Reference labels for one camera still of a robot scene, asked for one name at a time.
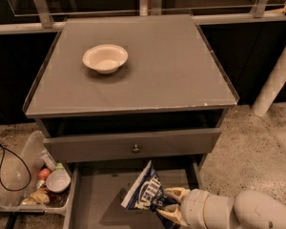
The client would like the grey top drawer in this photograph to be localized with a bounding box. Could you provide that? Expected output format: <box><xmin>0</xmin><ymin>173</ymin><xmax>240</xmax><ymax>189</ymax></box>
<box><xmin>44</xmin><ymin>128</ymin><xmax>221</xmax><ymax>162</ymax></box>

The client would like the white paper bowl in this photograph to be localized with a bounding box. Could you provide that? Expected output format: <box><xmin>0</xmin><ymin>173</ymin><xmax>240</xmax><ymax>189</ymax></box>
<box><xmin>82</xmin><ymin>44</ymin><xmax>128</xmax><ymax>74</ymax></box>

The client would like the white tube in bin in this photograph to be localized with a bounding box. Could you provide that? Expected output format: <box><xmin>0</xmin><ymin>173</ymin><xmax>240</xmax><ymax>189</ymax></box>
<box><xmin>38</xmin><ymin>150</ymin><xmax>56</xmax><ymax>171</ymax></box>

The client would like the metal railing frame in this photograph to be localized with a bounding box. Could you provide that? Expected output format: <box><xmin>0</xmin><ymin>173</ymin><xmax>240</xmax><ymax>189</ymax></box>
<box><xmin>0</xmin><ymin>0</ymin><xmax>286</xmax><ymax>34</ymax></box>

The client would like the white bowl in bin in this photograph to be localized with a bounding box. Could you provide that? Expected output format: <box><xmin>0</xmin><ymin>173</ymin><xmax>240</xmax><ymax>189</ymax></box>
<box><xmin>46</xmin><ymin>170</ymin><xmax>71</xmax><ymax>193</ymax></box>

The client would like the grey drawer cabinet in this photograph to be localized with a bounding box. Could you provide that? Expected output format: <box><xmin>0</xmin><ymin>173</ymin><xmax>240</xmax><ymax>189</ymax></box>
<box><xmin>22</xmin><ymin>13</ymin><xmax>240</xmax><ymax>229</ymax></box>

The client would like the clear plastic bin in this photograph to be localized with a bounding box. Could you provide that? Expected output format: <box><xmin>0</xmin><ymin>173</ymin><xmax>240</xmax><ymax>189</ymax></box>
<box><xmin>0</xmin><ymin>131</ymin><xmax>71</xmax><ymax>216</ymax></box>

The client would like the white diagonal pole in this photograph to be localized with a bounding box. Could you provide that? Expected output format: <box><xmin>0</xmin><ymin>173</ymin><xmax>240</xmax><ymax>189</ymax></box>
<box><xmin>252</xmin><ymin>46</ymin><xmax>286</xmax><ymax>116</ymax></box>

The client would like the blue chip bag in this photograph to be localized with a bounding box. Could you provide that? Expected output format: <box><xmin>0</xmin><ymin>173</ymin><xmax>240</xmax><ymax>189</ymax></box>
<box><xmin>121</xmin><ymin>161</ymin><xmax>180</xmax><ymax>229</ymax></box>

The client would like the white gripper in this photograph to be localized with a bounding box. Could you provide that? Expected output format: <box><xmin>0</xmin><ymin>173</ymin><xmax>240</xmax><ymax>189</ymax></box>
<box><xmin>156</xmin><ymin>187</ymin><xmax>211</xmax><ymax>229</ymax></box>

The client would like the red round fruit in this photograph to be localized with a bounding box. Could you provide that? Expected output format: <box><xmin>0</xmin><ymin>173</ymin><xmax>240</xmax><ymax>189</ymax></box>
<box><xmin>38</xmin><ymin>168</ymin><xmax>51</xmax><ymax>180</ymax></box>

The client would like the yellow crumpled item in bin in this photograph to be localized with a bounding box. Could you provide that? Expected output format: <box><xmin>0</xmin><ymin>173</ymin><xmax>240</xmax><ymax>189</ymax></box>
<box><xmin>23</xmin><ymin>188</ymin><xmax>50</xmax><ymax>205</ymax></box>

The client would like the round metal drawer knob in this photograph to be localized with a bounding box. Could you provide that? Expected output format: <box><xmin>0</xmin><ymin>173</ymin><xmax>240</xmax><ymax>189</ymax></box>
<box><xmin>132</xmin><ymin>144</ymin><xmax>141</xmax><ymax>154</ymax></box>

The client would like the black cable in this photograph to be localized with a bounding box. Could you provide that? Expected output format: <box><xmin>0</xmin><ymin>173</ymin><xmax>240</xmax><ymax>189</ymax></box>
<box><xmin>0</xmin><ymin>135</ymin><xmax>32</xmax><ymax>192</ymax></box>

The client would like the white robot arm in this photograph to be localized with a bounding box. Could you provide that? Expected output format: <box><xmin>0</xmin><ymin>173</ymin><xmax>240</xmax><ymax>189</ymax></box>
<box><xmin>157</xmin><ymin>188</ymin><xmax>286</xmax><ymax>229</ymax></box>

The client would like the open middle drawer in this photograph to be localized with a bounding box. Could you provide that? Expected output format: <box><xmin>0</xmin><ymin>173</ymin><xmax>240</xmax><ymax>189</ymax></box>
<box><xmin>62</xmin><ymin>156</ymin><xmax>202</xmax><ymax>229</ymax></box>

